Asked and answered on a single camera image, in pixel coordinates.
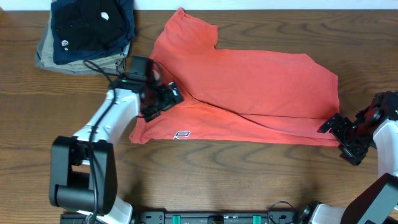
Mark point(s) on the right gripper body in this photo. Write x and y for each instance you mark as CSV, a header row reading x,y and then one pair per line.
x,y
356,145

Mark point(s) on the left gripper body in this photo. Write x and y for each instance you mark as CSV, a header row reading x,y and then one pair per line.
x,y
162,99

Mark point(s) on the red t-shirt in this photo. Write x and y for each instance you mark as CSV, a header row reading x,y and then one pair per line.
x,y
238,95

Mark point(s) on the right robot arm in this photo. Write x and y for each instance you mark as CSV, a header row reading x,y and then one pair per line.
x,y
376,203

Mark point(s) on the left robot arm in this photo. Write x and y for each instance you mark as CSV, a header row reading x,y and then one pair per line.
x,y
83,178

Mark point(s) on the beige folded shirt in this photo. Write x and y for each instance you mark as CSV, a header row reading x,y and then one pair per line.
x,y
44,58

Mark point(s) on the grey folded shirt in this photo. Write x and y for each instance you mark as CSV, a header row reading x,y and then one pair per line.
x,y
62,56

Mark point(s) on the black folded shirt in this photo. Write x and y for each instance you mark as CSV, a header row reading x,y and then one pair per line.
x,y
91,25

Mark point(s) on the navy folded shirt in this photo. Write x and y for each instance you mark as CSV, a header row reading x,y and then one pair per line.
x,y
128,15

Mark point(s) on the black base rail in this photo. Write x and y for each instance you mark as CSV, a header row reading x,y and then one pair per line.
x,y
215,218

